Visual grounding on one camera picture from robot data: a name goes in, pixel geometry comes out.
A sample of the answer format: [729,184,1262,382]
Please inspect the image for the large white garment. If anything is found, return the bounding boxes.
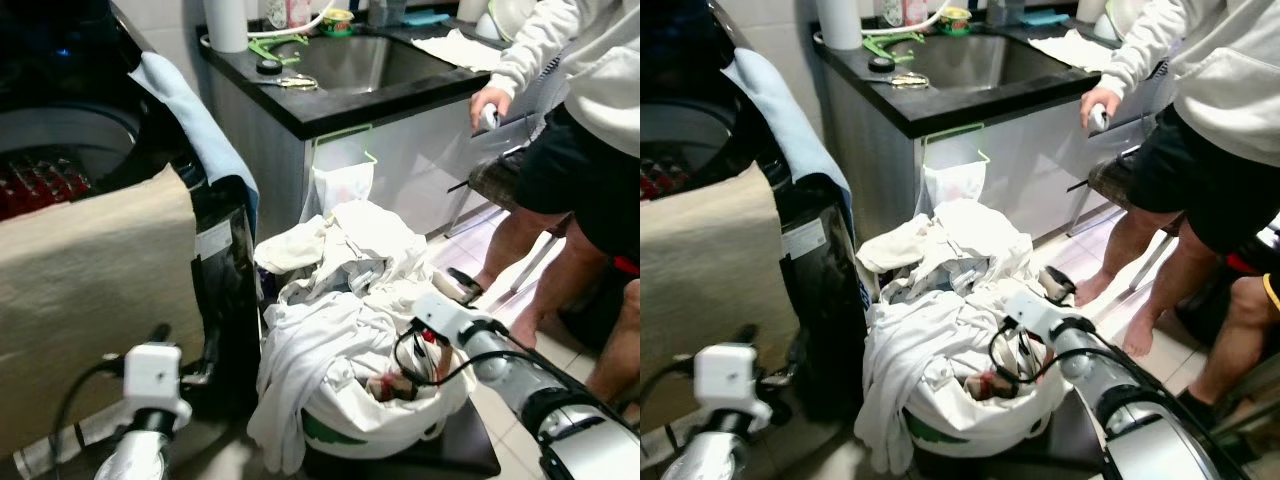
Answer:
[247,295,411,476]
[858,290,1001,476]

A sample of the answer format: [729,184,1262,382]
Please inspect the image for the red clothes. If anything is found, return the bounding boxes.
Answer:
[0,155,93,219]
[640,165,691,201]

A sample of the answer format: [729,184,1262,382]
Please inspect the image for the green clothes hanger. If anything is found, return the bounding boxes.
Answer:
[245,33,311,69]
[860,32,926,66]

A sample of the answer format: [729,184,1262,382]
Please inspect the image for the person's right hand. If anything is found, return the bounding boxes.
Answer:
[468,85,516,136]
[1080,86,1123,136]

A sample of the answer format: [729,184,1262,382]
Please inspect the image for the beige cloth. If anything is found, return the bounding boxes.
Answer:
[640,165,801,433]
[0,163,208,433]

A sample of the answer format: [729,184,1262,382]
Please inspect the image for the white laundry basket green print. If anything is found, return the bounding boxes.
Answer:
[868,290,1081,463]
[262,290,483,463]

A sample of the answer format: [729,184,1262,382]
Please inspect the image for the brown slipper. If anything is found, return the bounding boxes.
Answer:
[1038,265,1079,306]
[445,266,486,306]

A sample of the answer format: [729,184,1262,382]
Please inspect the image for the seated person's bare leg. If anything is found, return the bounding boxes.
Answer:
[1178,270,1280,433]
[585,278,641,426]

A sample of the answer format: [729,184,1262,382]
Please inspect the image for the cream garment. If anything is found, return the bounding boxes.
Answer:
[855,218,936,276]
[254,222,336,279]

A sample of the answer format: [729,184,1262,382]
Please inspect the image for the brown cushioned stool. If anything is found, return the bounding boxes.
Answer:
[1065,145,1176,291]
[445,145,561,296]

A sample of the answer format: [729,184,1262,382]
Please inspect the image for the light blue towel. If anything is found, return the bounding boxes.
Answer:
[128,50,259,226]
[720,48,853,216]

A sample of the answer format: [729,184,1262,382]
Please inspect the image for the grey cabinet black counter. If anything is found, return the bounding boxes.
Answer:
[198,20,561,241]
[812,20,1176,241]

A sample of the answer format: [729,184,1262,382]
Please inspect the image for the steel sink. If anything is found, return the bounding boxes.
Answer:
[275,33,471,96]
[890,33,1086,96]

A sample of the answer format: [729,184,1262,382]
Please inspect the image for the white dish cloth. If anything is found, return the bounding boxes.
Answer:
[1028,28,1116,73]
[412,28,506,73]

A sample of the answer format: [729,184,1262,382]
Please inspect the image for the person in white hoodie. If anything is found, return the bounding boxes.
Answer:
[1070,0,1280,359]
[468,0,641,351]

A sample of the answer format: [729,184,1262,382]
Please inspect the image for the white paper towel roll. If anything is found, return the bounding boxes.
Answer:
[203,0,249,54]
[815,0,863,51]

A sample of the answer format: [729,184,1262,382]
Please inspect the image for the white plastic container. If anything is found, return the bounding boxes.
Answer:
[1095,0,1151,41]
[475,0,536,43]

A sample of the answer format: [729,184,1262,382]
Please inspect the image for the pink white bottle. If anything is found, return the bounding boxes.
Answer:
[265,0,313,29]
[882,0,929,28]

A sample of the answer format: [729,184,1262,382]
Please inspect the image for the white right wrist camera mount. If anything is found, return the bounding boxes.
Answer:
[1002,292,1069,348]
[408,292,483,348]

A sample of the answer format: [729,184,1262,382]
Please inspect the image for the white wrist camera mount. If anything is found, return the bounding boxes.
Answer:
[1002,292,1069,348]
[120,342,193,433]
[408,292,483,348]
[692,342,759,433]

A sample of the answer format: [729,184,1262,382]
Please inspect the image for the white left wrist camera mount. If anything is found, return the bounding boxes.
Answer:
[120,342,193,433]
[692,342,759,433]

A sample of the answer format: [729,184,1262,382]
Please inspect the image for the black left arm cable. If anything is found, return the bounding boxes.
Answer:
[48,355,129,476]
[640,358,701,441]

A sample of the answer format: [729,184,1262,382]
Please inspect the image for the green wire hook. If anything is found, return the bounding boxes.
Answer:
[920,122,991,171]
[312,123,379,173]

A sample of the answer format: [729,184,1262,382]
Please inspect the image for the white hose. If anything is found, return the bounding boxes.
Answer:
[248,0,338,41]
[862,0,951,41]

